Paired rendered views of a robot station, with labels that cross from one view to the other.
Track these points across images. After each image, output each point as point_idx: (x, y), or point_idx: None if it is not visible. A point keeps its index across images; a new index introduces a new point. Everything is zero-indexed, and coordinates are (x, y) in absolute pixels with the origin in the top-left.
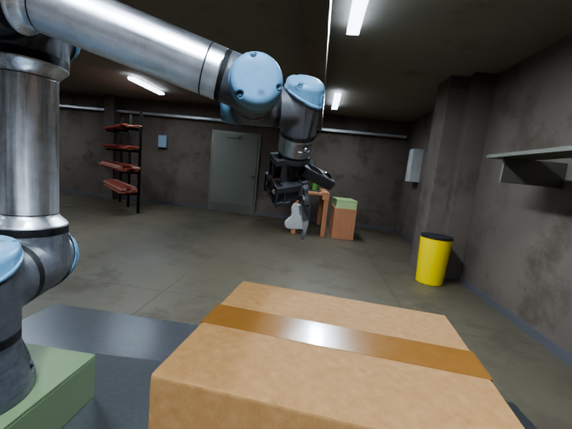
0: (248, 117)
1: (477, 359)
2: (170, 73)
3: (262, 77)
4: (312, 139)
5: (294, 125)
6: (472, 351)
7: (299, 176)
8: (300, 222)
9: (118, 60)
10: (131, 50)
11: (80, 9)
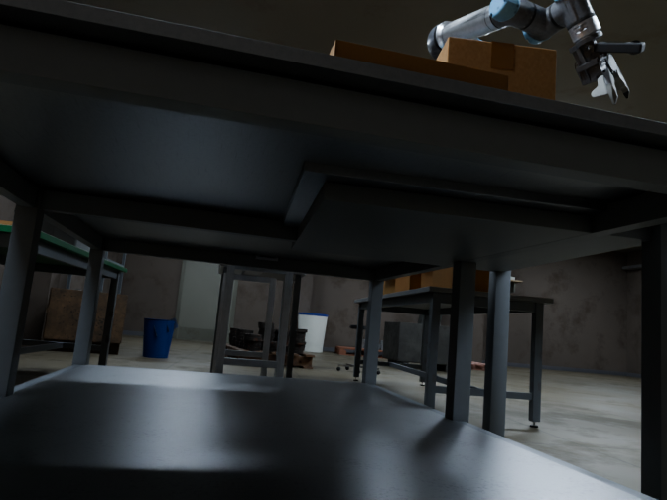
0: (522, 28)
1: (507, 43)
2: (477, 28)
3: (498, 1)
4: (583, 18)
5: (564, 17)
6: (513, 44)
7: (598, 53)
8: (604, 88)
9: (466, 37)
10: (466, 29)
11: (453, 26)
